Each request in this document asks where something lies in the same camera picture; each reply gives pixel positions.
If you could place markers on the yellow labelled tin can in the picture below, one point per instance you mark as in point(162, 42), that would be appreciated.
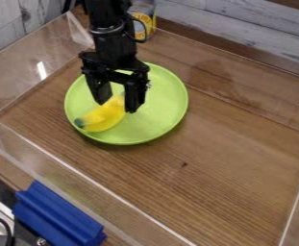
point(144, 11)

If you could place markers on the green round plate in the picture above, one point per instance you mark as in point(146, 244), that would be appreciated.
point(156, 118)

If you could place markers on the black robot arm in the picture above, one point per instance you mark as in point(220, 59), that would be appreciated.
point(109, 13)

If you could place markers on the blue plastic clamp block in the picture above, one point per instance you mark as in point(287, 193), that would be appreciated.
point(56, 219)

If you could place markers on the clear acrylic enclosure wall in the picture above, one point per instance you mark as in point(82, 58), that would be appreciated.
point(215, 184)

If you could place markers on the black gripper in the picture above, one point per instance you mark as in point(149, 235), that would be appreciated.
point(114, 63)

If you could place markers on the yellow toy banana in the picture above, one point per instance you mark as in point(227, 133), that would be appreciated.
point(104, 117)

